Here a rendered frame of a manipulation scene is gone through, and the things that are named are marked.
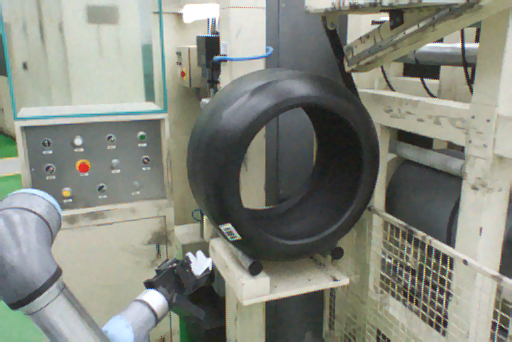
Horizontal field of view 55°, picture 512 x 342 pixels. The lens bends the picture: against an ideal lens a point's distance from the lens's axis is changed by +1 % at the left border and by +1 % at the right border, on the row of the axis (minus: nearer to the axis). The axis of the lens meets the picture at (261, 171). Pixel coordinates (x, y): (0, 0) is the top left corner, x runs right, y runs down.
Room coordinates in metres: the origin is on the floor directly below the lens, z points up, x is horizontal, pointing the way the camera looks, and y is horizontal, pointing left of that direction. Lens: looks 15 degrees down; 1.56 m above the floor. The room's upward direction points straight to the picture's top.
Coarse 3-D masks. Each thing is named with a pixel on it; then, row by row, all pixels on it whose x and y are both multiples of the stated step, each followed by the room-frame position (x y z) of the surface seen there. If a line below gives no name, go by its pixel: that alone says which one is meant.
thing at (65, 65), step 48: (0, 0) 1.75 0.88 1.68; (48, 0) 1.81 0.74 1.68; (96, 0) 1.87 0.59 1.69; (144, 0) 1.93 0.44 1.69; (48, 48) 1.80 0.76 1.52; (96, 48) 1.86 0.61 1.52; (144, 48) 1.93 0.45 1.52; (48, 96) 1.80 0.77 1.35; (96, 96) 1.86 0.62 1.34; (144, 96) 1.92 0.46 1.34
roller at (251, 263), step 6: (228, 246) 1.50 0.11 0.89; (234, 252) 1.43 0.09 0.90; (240, 252) 1.40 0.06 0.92; (240, 258) 1.38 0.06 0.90; (246, 258) 1.35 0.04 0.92; (252, 258) 1.34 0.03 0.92; (246, 264) 1.33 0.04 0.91; (252, 264) 1.31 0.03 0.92; (258, 264) 1.32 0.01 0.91; (252, 270) 1.31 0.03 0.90; (258, 270) 1.32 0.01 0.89
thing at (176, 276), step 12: (168, 264) 1.06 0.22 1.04; (180, 264) 1.06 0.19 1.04; (156, 276) 1.01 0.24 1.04; (168, 276) 1.02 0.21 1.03; (180, 276) 1.02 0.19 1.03; (192, 276) 1.07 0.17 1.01; (156, 288) 0.98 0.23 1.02; (168, 288) 1.01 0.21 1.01; (180, 288) 1.03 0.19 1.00; (168, 300) 0.97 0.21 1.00
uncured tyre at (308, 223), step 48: (240, 96) 1.33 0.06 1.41; (288, 96) 1.32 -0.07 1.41; (336, 96) 1.38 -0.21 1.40; (192, 144) 1.41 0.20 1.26; (240, 144) 1.27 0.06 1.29; (336, 144) 1.68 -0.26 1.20; (192, 192) 1.44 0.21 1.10; (240, 192) 1.26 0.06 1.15; (336, 192) 1.62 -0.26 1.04; (240, 240) 1.29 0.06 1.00; (288, 240) 1.33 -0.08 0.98; (336, 240) 1.39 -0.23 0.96
